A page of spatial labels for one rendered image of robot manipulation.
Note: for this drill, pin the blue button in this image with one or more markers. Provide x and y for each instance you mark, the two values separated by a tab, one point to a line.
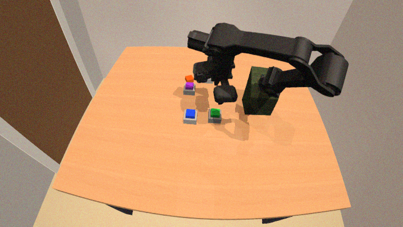
190	116

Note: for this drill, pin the orange block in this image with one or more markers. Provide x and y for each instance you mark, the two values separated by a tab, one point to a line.
189	79

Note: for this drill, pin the green button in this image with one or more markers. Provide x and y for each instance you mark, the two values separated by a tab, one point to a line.
214	115

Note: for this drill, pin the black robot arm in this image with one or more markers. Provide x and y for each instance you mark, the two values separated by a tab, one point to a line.
326	74

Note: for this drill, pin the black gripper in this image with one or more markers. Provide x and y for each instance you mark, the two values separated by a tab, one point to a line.
224	92

